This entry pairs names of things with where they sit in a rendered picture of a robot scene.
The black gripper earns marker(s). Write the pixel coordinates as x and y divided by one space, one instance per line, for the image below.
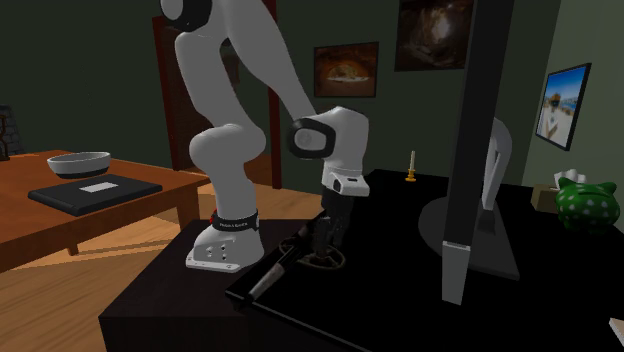
337 208

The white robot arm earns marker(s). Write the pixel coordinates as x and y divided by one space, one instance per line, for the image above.
229 161

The white candle in yellow holder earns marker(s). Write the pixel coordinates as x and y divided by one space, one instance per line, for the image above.
412 166

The black desk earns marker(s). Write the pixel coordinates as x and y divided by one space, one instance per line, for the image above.
390 302

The computer monitor with grey stand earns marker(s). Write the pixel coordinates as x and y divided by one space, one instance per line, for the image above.
480 97

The black robot stand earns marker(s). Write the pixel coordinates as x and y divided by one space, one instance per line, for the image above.
166 307

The red-brown door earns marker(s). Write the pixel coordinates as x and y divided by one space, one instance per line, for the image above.
170 97

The tissue box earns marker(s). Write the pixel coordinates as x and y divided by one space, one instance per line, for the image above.
543 197

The green white-dotted piggy bank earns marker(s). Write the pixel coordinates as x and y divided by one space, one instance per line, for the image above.
585 207

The black flat book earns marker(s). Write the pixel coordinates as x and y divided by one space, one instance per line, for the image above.
88 197

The grey bowl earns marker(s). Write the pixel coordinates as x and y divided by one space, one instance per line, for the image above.
78 163

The wooden table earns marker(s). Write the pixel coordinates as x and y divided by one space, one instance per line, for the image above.
29 229

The small orange wall picture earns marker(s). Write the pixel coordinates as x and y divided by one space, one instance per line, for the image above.
346 70

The large brown wall picture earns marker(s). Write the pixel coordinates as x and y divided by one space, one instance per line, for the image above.
431 34

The blue framed wall picture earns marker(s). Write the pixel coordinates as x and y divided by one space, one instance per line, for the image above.
563 105

